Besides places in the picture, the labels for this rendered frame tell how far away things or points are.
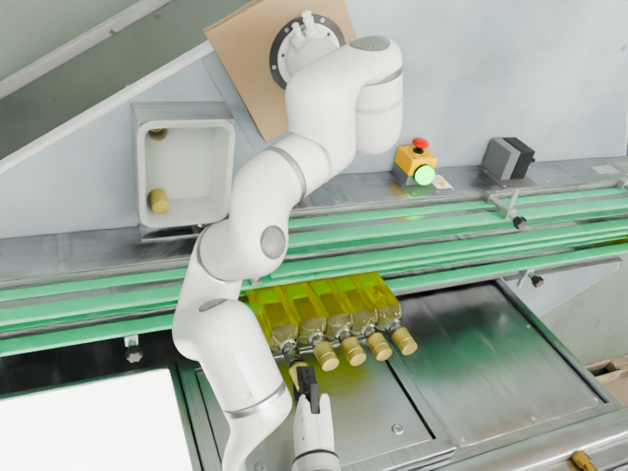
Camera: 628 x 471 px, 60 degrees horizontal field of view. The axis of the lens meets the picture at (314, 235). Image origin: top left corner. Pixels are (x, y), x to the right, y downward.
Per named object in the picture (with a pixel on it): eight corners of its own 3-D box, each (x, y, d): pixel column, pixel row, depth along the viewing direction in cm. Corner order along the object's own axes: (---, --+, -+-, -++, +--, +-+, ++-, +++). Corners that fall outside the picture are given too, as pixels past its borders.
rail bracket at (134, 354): (116, 329, 113) (124, 379, 103) (115, 305, 109) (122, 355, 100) (136, 325, 115) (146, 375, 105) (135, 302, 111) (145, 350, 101)
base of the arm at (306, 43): (262, 24, 97) (292, 54, 86) (325, -5, 98) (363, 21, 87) (288, 98, 108) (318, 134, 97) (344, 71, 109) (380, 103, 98)
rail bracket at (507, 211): (478, 198, 132) (513, 231, 122) (489, 172, 127) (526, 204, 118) (492, 197, 133) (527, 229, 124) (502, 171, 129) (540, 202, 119)
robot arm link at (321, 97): (264, 187, 80) (246, 85, 70) (367, 119, 93) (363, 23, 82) (311, 211, 75) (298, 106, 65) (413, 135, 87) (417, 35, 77)
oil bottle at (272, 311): (240, 284, 118) (272, 358, 103) (242, 264, 115) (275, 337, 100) (265, 280, 120) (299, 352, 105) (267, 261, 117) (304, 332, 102)
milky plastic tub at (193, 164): (134, 205, 111) (140, 230, 105) (130, 102, 98) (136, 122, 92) (218, 198, 118) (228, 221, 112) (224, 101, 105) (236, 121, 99)
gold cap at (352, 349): (338, 350, 105) (348, 367, 102) (342, 337, 103) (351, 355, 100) (354, 347, 107) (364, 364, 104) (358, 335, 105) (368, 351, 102)
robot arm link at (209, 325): (340, 347, 72) (284, 340, 84) (278, 199, 69) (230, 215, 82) (238, 417, 63) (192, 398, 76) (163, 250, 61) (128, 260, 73)
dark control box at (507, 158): (479, 164, 143) (500, 180, 137) (491, 136, 139) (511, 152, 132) (504, 163, 146) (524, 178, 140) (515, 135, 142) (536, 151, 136)
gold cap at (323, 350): (311, 355, 103) (320, 373, 100) (314, 342, 101) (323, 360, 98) (328, 351, 104) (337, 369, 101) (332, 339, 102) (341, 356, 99)
